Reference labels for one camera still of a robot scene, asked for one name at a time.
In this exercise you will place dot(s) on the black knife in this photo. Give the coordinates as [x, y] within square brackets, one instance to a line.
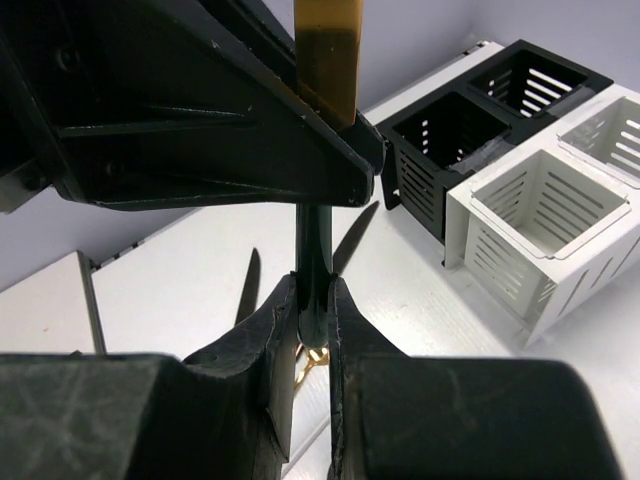
[352, 238]
[250, 290]

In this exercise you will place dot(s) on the gold spoon green handle left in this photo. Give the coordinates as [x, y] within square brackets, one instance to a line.
[314, 358]

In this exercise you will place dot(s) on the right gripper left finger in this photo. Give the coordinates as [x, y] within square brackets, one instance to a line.
[224, 412]

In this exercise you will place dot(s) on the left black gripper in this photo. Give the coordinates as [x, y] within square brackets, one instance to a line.
[142, 105]

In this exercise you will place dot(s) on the black knife lower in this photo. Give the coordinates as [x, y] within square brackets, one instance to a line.
[250, 290]

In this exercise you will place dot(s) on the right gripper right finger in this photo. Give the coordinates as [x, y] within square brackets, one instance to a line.
[394, 416]

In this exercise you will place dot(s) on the gold knife green handle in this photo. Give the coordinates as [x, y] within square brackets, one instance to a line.
[327, 37]

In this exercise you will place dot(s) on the black utensil caddy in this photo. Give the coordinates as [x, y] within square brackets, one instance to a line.
[445, 136]

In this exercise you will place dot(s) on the black knife upper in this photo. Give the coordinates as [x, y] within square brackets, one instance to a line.
[352, 238]

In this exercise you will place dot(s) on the white utensil caddy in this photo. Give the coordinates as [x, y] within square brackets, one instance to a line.
[552, 221]

